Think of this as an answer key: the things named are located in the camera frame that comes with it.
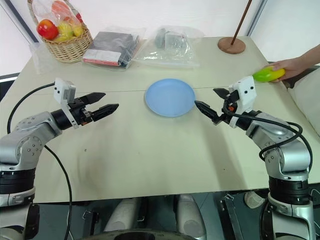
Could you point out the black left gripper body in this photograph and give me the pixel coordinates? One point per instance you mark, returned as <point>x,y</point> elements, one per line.
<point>79,112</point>

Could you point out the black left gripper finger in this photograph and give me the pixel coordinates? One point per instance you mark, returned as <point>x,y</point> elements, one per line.
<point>96,96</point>
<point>106,110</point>

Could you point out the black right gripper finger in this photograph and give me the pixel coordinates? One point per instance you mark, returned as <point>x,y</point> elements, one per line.
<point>221,92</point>
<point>207,110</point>

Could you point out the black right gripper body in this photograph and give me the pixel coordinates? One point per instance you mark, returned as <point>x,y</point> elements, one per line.
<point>231,105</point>

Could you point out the green yellow mango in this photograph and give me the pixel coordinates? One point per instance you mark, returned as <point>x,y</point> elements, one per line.
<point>266,74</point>

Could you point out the person's bare forearm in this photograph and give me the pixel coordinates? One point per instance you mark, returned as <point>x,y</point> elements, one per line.
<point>312,57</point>

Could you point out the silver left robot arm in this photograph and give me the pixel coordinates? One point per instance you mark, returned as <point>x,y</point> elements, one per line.
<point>25,147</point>

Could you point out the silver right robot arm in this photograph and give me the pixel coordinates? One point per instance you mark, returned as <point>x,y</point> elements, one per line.
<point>292,155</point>

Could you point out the blue round plate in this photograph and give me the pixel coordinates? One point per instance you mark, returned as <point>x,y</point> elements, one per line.
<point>170,97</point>

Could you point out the yellow plastic banana bunch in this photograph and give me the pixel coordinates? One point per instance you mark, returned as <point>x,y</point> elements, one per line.
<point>66,31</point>

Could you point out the person's bare hand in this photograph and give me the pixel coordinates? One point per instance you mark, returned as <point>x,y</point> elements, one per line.
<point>295,67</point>

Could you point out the brown wooden pole stand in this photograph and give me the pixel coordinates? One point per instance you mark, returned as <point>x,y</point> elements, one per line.
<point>231,45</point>

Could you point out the plastic bag of dark clothes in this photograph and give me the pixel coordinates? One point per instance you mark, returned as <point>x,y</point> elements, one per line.
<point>110,47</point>

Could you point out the woven wicker basket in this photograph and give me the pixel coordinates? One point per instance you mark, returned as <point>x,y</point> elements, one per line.
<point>70,48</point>

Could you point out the empty clear plastic bag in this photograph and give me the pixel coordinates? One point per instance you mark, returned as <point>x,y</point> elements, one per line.
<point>40,58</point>

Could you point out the plastic bag of grey items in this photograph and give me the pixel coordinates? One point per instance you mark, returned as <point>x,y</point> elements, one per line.
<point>167,47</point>

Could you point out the white cushion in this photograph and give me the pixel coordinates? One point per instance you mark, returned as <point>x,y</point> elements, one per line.
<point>307,97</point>

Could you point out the red apple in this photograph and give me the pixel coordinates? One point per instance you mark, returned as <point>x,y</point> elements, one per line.
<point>47,29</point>

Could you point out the small white rounded object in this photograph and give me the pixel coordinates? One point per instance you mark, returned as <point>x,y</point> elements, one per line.
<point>253,200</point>

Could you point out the white rounded robot leg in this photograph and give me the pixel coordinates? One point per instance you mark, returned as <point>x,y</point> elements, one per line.
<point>190,215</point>
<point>122,215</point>

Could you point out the metal table leg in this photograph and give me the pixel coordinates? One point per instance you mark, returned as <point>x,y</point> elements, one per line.
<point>232,217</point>

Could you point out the dark rounded robot torso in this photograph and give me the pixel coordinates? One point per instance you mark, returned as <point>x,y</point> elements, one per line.
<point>140,235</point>

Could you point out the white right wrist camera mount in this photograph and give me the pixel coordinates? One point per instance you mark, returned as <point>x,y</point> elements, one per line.
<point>246,96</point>

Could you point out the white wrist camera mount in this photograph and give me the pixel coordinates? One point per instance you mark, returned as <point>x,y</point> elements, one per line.
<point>246,96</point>
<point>62,88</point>

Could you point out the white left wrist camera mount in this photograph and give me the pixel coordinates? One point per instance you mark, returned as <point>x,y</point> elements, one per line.
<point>62,88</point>

